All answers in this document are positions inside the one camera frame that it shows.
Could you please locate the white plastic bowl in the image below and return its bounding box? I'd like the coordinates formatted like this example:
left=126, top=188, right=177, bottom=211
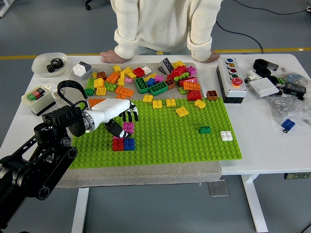
left=31, top=52, right=68, bottom=78

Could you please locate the tall white brick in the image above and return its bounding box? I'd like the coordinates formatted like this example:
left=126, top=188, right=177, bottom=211
left=72, top=63, right=86, bottom=76

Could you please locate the black floor cable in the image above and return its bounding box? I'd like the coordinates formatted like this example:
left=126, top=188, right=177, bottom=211
left=215, top=18, right=264, bottom=54
left=235, top=0, right=311, bottom=15

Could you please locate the green studded baseplate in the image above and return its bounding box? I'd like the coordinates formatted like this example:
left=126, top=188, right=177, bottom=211
left=68, top=98, right=243, bottom=169

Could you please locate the person's right hand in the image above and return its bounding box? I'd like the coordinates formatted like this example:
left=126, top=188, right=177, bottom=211
left=100, top=50, right=121, bottom=63

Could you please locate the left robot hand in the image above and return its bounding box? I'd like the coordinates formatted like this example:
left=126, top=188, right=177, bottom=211
left=89, top=98, right=139, bottom=139

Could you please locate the table height controller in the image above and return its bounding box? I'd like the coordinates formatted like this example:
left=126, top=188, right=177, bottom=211
left=284, top=172, right=311, bottom=180

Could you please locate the white push-button control box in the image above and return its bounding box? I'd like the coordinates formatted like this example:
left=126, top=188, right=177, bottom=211
left=216, top=57, right=248, bottom=104

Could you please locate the long orange brick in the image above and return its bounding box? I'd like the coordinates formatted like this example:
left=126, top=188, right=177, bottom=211
left=114, top=86, right=135, bottom=98

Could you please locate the white wall switch plate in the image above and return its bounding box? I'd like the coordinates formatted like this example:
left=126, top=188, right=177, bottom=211
left=249, top=77, right=280, bottom=99

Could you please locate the white red-green switch box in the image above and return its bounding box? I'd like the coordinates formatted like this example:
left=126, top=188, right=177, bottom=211
left=21, top=86, right=56, bottom=117

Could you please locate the person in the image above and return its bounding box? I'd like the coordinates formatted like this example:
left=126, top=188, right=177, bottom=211
left=109, top=0, right=223, bottom=63

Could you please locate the red building brick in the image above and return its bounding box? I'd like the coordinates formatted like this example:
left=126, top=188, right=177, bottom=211
left=112, top=138, right=125, bottom=152
left=178, top=76, right=198, bottom=87
left=170, top=66, right=189, bottom=77
left=187, top=90, right=203, bottom=101

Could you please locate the grey building brick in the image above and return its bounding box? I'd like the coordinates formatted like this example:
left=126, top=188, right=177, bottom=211
left=72, top=61, right=93, bottom=81

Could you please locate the grey long brick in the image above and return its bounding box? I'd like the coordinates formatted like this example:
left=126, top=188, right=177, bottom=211
left=157, top=57, right=175, bottom=75

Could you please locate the black power adapter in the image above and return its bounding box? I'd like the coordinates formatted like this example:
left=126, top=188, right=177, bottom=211
left=283, top=82, right=307, bottom=98

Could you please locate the orange eight-stud brick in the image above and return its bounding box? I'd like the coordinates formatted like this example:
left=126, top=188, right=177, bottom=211
left=88, top=98, right=107, bottom=107

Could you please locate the grey-brown mat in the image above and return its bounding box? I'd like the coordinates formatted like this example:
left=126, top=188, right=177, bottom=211
left=54, top=62, right=223, bottom=189

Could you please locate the person's left hand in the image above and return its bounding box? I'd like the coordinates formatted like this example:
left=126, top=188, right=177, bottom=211
left=199, top=49, right=221, bottom=64

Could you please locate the white pipe fitting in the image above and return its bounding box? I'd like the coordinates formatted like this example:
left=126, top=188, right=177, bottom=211
left=50, top=83, right=64, bottom=99
left=244, top=69, right=262, bottom=84

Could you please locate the upturned dark green brick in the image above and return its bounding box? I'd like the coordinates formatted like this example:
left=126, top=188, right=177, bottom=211
left=135, top=77, right=149, bottom=94
left=149, top=81, right=170, bottom=95

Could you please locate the white furniture frame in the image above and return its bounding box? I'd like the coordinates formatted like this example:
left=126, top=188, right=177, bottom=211
left=0, top=0, right=12, bottom=18

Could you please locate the white table leg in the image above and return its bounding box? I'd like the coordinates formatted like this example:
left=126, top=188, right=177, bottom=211
left=71, top=187, right=90, bottom=233
left=241, top=174, right=269, bottom=233

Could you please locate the clear bag of screws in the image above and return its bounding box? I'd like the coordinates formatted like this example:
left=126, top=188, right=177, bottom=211
left=266, top=93, right=311, bottom=126

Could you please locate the clear bag with blue parts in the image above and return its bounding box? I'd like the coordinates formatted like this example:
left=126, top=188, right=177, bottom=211
left=279, top=71, right=311, bottom=88

